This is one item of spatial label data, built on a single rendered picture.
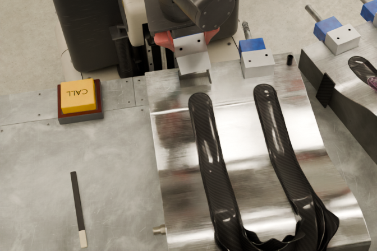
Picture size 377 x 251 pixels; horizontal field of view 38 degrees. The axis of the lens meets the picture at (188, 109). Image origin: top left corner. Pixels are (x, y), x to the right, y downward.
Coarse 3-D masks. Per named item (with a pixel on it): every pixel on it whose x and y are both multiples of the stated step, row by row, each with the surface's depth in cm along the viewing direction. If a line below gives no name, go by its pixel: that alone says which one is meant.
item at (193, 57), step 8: (200, 32) 89; (176, 40) 87; (184, 40) 87; (192, 40) 87; (200, 40) 86; (176, 48) 87; (184, 48) 86; (192, 48) 86; (200, 48) 86; (176, 56) 86; (184, 56) 86; (192, 56) 86; (200, 56) 86; (208, 56) 87; (184, 64) 88; (192, 64) 88; (200, 64) 89; (208, 64) 89; (184, 72) 90
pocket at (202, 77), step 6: (192, 72) 96; (198, 72) 96; (204, 72) 96; (180, 78) 97; (186, 78) 97; (192, 78) 97; (198, 78) 97; (204, 78) 97; (210, 78) 94; (180, 84) 96; (186, 84) 96; (192, 84) 96; (198, 84) 96; (204, 84) 96
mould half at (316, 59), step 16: (368, 32) 103; (304, 48) 101; (320, 48) 101; (368, 48) 101; (304, 64) 103; (320, 64) 99; (336, 64) 99; (320, 80) 99; (336, 80) 97; (352, 80) 96; (336, 96) 96; (352, 96) 93; (368, 96) 92; (336, 112) 98; (352, 112) 93; (368, 112) 89; (352, 128) 95; (368, 128) 91; (368, 144) 92
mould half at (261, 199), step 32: (224, 64) 95; (160, 96) 92; (224, 96) 91; (288, 96) 91; (160, 128) 88; (224, 128) 88; (256, 128) 88; (288, 128) 88; (160, 160) 85; (192, 160) 85; (224, 160) 85; (256, 160) 84; (320, 160) 83; (192, 192) 80; (256, 192) 78; (320, 192) 76; (192, 224) 73; (256, 224) 73; (288, 224) 72; (352, 224) 72
